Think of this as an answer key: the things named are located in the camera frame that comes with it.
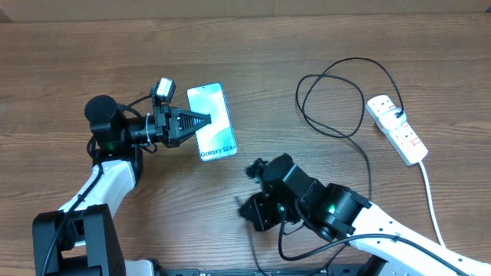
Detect Galaxy S24 smartphone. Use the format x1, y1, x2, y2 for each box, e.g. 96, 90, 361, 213
186, 83, 238, 162

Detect black USB charging cable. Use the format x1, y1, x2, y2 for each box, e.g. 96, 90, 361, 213
234, 57, 406, 276

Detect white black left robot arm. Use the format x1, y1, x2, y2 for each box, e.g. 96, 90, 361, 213
32, 95, 212, 275

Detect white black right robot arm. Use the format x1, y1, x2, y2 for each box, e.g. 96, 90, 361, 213
239, 154, 490, 275

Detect white USB charger plug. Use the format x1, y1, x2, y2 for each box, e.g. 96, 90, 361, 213
377, 108, 407, 133

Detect white power strip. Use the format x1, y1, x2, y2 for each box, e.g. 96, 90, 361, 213
365, 95, 428, 166

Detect cardboard backdrop panel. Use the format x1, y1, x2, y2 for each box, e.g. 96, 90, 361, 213
1, 0, 490, 23

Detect white power strip cord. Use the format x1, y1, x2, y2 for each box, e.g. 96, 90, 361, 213
417, 160, 447, 248

